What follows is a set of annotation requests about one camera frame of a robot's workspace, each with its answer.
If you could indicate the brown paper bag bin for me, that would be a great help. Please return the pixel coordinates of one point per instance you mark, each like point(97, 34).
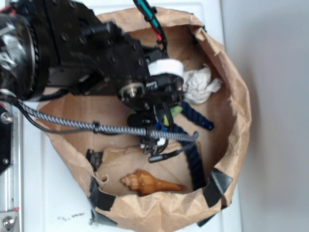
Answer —
point(98, 162)

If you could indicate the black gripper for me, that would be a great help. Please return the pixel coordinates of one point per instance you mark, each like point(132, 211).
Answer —
point(125, 68)

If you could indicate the brown conch seashell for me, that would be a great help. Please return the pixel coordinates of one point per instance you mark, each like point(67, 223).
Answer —
point(145, 183)

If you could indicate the aluminium frame rail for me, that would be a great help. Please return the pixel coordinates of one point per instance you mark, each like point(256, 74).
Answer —
point(10, 180)

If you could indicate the white crumpled cloth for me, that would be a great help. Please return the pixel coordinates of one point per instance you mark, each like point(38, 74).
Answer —
point(199, 85)

